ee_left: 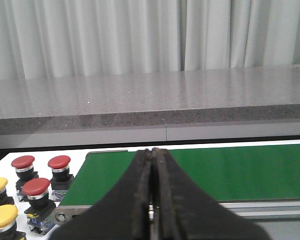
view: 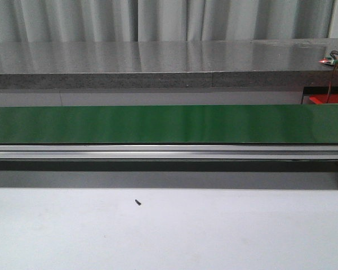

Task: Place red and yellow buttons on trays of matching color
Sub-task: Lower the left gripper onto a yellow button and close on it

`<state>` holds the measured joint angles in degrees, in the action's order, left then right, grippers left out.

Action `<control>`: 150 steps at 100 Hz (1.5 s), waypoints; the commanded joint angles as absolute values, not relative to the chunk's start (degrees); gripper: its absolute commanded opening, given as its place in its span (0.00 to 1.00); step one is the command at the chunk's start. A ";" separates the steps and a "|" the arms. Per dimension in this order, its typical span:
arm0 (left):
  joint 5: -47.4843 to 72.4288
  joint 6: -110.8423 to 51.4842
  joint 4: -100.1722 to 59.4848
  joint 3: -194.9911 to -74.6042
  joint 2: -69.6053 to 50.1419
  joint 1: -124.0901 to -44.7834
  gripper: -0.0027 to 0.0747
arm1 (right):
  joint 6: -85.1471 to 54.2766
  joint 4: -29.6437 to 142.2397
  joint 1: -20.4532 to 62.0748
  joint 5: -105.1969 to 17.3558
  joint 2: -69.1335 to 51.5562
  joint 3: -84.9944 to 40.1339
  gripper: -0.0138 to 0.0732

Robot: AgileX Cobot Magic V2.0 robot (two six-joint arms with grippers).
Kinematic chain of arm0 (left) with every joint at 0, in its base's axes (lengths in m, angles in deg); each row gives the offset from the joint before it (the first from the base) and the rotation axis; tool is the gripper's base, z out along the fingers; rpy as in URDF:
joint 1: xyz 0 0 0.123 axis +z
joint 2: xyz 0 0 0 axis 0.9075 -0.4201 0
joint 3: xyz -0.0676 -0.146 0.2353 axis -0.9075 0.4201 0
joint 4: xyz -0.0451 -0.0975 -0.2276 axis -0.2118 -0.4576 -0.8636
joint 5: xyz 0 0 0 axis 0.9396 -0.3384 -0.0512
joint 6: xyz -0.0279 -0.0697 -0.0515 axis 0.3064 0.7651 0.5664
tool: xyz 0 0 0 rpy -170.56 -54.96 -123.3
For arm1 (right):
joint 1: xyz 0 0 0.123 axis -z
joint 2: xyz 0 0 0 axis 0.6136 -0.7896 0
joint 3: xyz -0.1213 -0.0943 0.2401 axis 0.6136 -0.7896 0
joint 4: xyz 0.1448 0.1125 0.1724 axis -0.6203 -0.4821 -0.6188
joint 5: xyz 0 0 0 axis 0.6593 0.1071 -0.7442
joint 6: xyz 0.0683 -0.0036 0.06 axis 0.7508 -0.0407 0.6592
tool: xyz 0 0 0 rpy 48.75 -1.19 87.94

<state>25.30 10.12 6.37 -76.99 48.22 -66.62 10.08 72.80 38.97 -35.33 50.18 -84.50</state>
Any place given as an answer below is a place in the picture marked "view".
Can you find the small circuit board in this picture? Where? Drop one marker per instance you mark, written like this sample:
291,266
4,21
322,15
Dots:
329,61

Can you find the aluminium conveyor frame rail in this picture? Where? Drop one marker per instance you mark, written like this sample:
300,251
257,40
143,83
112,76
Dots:
196,152

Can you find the red plastic tray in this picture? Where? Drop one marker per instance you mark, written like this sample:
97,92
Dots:
323,99

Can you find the green conveyor belt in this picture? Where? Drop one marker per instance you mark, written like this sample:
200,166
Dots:
308,124

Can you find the grey stone counter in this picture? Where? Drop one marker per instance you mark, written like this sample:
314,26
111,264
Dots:
178,64

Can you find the grey curtain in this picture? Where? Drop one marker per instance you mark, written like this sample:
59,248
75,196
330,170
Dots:
143,21

